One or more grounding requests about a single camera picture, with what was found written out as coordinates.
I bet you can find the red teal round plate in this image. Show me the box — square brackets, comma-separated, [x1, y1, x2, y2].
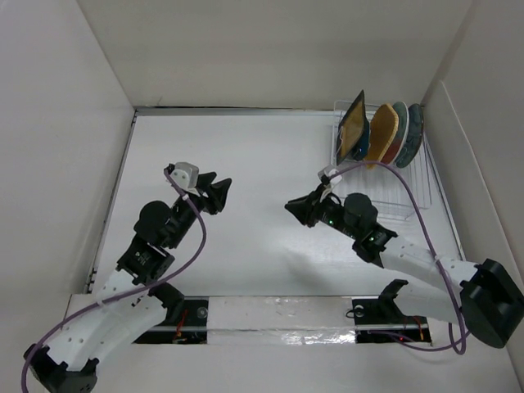
[382, 102, 409, 165]

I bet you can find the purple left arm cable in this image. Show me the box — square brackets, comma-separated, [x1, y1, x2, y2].
[20, 165, 207, 392]

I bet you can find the teal round floral plate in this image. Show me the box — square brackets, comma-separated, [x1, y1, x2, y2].
[395, 103, 424, 169]

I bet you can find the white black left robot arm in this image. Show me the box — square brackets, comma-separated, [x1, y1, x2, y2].
[20, 165, 233, 392]

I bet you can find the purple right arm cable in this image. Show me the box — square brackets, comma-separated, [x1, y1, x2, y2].
[321, 160, 472, 356]

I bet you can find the white wire dish rack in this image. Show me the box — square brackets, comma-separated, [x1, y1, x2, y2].
[329, 100, 434, 222]

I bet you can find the black yellow square plate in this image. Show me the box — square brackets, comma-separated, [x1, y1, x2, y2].
[336, 90, 368, 165]

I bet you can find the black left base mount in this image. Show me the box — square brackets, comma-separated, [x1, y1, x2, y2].
[133, 297, 209, 345]

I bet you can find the woven bamboo square tray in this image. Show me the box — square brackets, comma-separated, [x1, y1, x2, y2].
[364, 103, 399, 169]

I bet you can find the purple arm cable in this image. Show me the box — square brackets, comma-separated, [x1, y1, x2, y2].
[20, 165, 207, 392]
[321, 160, 472, 356]

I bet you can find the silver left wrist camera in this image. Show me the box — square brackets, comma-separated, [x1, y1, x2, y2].
[164, 161, 199, 193]

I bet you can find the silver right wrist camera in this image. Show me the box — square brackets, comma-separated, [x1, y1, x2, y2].
[318, 165, 342, 193]

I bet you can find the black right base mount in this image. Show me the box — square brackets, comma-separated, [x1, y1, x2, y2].
[346, 279, 431, 344]

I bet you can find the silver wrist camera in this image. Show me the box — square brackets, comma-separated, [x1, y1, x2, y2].
[318, 165, 342, 193]
[164, 161, 199, 193]

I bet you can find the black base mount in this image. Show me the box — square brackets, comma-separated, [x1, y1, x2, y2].
[133, 297, 209, 345]
[346, 279, 431, 344]

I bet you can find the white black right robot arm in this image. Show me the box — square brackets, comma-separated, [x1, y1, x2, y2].
[284, 192, 523, 348]

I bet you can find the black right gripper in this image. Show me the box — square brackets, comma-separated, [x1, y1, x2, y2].
[283, 184, 359, 240]

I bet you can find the dark blue heart-shaped plate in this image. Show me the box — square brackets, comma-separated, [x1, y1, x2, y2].
[353, 121, 370, 161]

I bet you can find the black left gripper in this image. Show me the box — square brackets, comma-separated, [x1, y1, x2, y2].
[169, 172, 231, 248]

